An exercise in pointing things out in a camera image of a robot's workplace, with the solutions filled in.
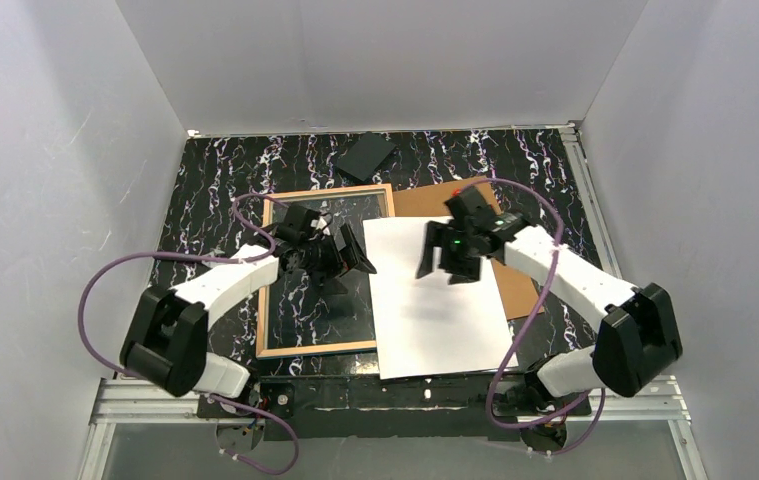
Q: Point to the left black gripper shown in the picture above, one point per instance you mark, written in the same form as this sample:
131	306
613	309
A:
342	253

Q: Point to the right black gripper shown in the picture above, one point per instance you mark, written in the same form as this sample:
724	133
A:
454	245

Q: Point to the black mounting base plate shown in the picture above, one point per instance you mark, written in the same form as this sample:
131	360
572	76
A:
366	406

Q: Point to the colour photo print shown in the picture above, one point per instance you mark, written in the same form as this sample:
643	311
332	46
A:
427	326

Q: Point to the aluminium rail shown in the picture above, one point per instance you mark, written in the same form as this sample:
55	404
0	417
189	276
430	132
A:
126	401
571	139

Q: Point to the brown cardboard backing board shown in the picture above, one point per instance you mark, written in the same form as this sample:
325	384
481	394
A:
516	289

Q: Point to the light wooden picture frame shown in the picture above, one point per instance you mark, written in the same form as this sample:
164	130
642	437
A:
266	318

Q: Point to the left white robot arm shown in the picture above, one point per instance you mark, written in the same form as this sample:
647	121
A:
166	342

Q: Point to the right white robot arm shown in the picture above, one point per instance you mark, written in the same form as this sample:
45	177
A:
637	335

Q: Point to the aluminium rail right side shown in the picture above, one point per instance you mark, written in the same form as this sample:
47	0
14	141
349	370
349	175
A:
571	139

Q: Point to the aluminium rail front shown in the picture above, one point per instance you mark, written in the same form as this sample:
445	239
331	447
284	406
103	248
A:
126	401

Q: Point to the black foam block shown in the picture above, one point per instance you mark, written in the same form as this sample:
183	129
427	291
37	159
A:
364	157

